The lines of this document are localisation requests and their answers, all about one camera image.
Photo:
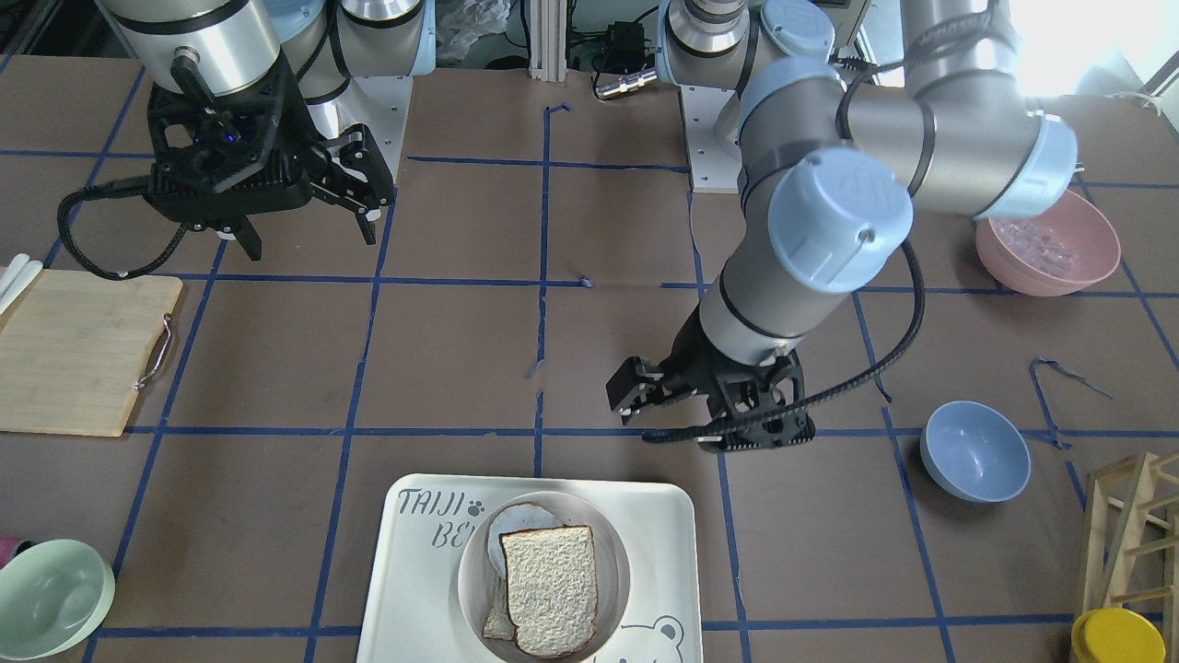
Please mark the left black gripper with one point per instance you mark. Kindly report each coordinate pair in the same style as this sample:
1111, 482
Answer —
697, 372

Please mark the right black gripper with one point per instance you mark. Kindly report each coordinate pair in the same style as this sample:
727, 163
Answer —
297, 125

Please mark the bread slice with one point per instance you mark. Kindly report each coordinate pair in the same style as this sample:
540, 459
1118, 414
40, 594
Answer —
552, 589
497, 623

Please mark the cream round plate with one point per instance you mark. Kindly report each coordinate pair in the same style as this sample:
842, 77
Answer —
475, 578

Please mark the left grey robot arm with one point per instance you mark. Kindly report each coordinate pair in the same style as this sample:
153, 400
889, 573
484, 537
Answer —
832, 173

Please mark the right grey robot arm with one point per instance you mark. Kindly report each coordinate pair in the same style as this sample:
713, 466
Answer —
209, 49

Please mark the bread slice on plate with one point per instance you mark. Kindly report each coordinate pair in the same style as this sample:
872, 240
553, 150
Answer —
497, 623

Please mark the fried egg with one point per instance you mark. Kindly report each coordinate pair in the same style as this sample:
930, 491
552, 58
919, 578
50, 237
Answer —
513, 519

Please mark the wooden cutting board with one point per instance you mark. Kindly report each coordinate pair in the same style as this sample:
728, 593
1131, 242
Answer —
76, 351

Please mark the blue bowl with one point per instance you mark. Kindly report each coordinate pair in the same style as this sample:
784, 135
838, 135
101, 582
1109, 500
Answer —
975, 453

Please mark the white plastic utensil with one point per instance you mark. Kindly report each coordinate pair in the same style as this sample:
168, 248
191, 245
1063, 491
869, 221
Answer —
17, 277

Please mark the cream bear tray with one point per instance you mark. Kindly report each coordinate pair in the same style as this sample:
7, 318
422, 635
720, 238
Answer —
412, 614

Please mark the pink bowl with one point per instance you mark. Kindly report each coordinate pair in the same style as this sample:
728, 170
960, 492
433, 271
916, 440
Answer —
1070, 247

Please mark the pink cloth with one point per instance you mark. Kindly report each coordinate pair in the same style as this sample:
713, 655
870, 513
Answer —
10, 547

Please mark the green bowl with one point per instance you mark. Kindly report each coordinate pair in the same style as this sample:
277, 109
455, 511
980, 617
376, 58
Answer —
53, 596

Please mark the wooden rack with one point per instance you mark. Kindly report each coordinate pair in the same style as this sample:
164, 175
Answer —
1130, 513

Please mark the yellow cup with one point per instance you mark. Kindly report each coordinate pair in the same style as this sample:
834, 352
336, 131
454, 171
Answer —
1115, 635

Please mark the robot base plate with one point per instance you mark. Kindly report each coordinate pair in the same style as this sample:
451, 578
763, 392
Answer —
382, 103

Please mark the aluminium frame post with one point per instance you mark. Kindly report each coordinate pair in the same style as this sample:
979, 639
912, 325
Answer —
548, 23

